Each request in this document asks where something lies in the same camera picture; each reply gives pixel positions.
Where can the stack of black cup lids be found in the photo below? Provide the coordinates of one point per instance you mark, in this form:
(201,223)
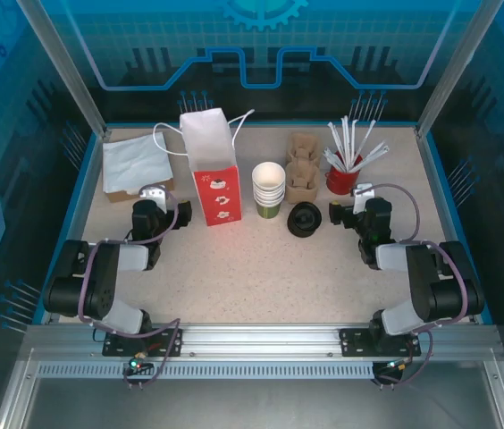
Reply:
(304,220)

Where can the cardboard napkin box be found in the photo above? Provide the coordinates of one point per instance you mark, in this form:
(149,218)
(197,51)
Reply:
(145,194)

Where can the small LED connector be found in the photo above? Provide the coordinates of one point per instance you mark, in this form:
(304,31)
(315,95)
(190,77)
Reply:
(397,365)
(136,364)

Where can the white paper-wrapped straw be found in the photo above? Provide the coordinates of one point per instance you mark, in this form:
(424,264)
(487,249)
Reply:
(354,138)
(336,140)
(346,138)
(375,152)
(332,157)
(367,140)
(377,157)

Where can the aluminium frame post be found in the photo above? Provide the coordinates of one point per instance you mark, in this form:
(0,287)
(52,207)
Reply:
(69,71)
(454,67)

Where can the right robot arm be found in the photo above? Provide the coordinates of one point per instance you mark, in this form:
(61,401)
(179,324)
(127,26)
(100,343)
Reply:
(422,277)

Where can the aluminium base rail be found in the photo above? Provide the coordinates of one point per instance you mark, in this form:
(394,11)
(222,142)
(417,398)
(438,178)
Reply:
(261,339)

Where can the red and white paper bag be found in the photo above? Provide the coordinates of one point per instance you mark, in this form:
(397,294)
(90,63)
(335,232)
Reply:
(216,196)

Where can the stack of pulp cup carriers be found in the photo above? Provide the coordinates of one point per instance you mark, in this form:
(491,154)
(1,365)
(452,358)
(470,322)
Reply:
(301,199)

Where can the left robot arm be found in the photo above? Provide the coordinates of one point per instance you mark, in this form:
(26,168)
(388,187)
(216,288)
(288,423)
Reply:
(104,277)

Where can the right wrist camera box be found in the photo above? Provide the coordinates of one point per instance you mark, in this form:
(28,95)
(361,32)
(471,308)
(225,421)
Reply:
(361,196)

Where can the stack of green paper cups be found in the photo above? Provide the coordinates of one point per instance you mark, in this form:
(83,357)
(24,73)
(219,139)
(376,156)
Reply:
(270,203)

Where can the red metal straw tin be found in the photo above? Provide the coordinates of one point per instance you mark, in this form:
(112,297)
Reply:
(343,181)

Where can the white paper napkins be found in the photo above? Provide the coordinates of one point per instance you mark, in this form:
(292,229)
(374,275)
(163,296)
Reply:
(136,161)

